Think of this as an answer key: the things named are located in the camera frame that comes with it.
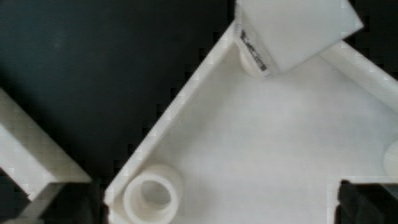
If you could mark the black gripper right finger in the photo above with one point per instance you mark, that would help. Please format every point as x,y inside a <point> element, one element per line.
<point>368,203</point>

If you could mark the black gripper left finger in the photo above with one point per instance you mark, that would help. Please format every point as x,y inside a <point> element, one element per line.
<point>65,205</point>

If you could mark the white square tabletop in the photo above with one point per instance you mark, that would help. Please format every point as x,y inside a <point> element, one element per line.
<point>266,138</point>

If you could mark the white U-shaped obstacle fence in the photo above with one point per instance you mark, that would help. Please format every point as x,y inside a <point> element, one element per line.
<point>34,160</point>

